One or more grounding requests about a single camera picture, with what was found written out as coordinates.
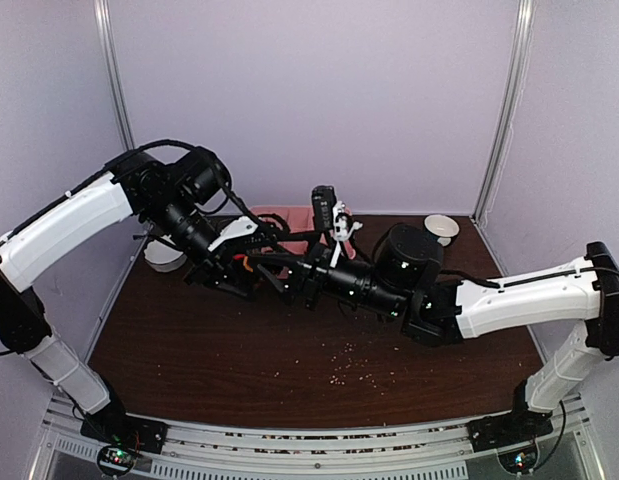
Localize pink divided organizer tray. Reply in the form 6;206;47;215
251;206;362;267

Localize argyle black red sock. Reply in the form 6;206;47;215
233;254;254;273

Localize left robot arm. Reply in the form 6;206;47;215
0;140;261;444

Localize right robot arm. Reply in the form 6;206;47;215
244;224;619;442

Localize white scalloped bowl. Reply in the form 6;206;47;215
143;240;186;273

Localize white and teal bowl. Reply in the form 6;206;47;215
423;214;460;247

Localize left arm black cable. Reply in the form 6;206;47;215
108;139;293;251

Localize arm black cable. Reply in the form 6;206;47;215
108;139;293;251
438;267;619;291

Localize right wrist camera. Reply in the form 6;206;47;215
311;184;364;269

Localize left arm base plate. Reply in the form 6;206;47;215
80;416;168;478

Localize aluminium front rail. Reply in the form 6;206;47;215
28;392;603;480

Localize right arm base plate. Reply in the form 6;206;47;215
466;411;553;476

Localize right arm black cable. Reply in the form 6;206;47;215
438;267;619;291

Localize left aluminium frame post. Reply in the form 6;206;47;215
93;0;136;150

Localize aluminium frame post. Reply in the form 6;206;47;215
473;0;536;228
93;0;136;150

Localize right aluminium frame post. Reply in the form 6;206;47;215
473;0;536;228

